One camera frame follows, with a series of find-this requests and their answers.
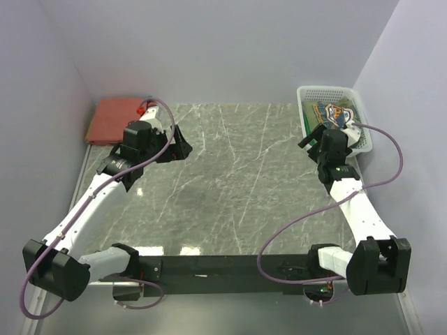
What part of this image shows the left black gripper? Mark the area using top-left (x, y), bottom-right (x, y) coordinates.
top-left (140, 124), bottom-right (192, 166)

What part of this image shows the olive green graphic tank top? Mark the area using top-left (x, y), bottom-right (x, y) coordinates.
top-left (301, 97), bottom-right (360, 132)

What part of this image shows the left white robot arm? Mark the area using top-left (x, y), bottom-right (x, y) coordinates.
top-left (22, 119), bottom-right (192, 302)

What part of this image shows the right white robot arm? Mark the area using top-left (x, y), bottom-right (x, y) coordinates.
top-left (299, 124), bottom-right (411, 295)

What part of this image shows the bright green tank top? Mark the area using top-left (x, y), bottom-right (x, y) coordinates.
top-left (302, 112), bottom-right (311, 137)

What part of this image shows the folded red tank top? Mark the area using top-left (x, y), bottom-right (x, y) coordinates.
top-left (85, 97), bottom-right (143, 145)

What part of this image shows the white plastic basket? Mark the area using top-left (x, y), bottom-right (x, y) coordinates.
top-left (297, 85), bottom-right (367, 137)

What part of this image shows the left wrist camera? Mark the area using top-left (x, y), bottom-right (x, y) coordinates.
top-left (139, 106), bottom-right (163, 132)

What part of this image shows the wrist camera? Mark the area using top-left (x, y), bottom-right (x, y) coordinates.
top-left (139, 106), bottom-right (163, 132)
top-left (342, 121), bottom-right (361, 149)

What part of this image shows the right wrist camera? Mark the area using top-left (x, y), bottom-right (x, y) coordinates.
top-left (342, 121), bottom-right (361, 149)

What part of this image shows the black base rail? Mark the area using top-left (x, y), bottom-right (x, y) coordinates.
top-left (119, 254), bottom-right (334, 302)

